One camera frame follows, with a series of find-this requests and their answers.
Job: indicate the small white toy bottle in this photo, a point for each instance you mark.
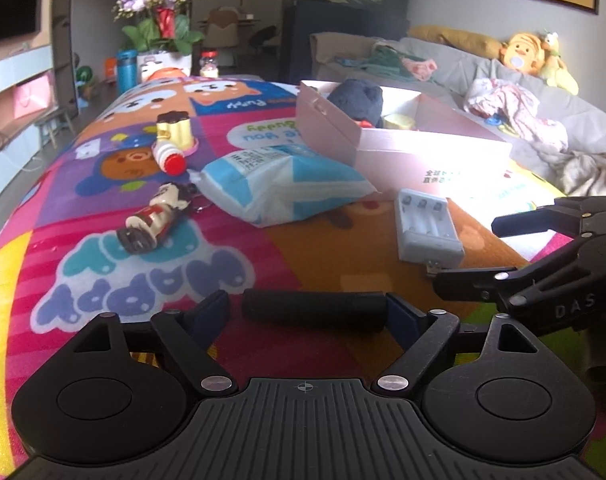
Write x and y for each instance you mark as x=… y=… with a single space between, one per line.
x=169 y=156

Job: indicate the grey sofa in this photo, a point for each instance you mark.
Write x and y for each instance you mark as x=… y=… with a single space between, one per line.
x=463 y=65

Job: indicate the pale pink cardboard box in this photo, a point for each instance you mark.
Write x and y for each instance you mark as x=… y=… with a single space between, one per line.
x=433 y=160

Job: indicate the colourful cartoon table mat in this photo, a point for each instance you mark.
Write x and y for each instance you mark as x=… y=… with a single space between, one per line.
x=108 y=270

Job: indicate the pink paper bag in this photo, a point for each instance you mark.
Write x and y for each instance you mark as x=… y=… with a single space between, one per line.
x=33 y=97

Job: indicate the pink clothing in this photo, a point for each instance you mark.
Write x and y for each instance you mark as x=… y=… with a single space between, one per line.
x=420 y=69

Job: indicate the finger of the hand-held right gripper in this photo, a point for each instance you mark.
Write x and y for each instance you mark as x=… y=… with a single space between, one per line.
x=473 y=284
x=533 y=221

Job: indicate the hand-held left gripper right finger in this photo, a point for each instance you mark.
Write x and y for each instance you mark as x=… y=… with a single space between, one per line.
x=400 y=317

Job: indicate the blue and white tissue pack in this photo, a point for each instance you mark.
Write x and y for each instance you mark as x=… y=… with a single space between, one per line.
x=283 y=180

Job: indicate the black chair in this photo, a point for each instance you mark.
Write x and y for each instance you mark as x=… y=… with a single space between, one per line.
x=263 y=36

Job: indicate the beige knitted blanket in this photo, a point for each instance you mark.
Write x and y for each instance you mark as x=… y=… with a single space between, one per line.
x=583 y=170

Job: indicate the yellow pillow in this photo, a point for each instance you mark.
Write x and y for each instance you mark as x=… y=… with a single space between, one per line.
x=458 y=40

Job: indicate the black cylinder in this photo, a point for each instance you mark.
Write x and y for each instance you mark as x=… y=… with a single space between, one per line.
x=313 y=310

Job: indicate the blue tumbler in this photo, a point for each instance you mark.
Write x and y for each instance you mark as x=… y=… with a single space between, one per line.
x=126 y=72

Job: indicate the white battery charger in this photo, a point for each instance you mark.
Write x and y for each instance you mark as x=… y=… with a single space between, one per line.
x=428 y=230

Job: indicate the pink and white blanket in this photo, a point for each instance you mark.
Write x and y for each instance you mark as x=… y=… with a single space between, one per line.
x=518 y=110

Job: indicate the beige dining chair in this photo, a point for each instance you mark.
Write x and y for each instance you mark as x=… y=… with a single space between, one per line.
x=222 y=30

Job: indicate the yellow green plush toy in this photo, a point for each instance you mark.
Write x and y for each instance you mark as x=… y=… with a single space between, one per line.
x=558 y=67

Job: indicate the wooden television cabinet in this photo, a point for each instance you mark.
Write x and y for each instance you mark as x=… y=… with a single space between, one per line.
x=13 y=125

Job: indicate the glass jar with red lid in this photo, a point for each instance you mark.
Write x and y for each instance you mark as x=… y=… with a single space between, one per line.
x=209 y=65

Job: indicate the black plush toy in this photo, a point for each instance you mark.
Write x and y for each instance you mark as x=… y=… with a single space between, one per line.
x=355 y=100

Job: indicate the dark cabinet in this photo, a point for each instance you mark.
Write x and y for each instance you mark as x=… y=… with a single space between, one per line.
x=343 y=40

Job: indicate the teal clothing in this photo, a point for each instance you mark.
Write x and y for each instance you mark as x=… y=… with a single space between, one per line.
x=390 y=60

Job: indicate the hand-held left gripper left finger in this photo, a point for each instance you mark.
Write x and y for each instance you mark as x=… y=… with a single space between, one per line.
x=210 y=315

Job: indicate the green watermelon ball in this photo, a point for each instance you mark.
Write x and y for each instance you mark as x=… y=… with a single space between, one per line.
x=85 y=77

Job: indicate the grey tube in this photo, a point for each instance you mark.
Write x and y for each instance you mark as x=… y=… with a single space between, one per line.
x=600 y=360

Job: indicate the yellow figure with dark hat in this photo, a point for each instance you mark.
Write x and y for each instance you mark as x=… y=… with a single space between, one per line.
x=178 y=130

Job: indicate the small wooden stool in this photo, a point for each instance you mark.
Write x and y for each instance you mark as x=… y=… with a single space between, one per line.
x=55 y=125

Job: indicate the potted purple orchid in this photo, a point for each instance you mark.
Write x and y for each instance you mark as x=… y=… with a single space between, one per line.
x=160 y=20

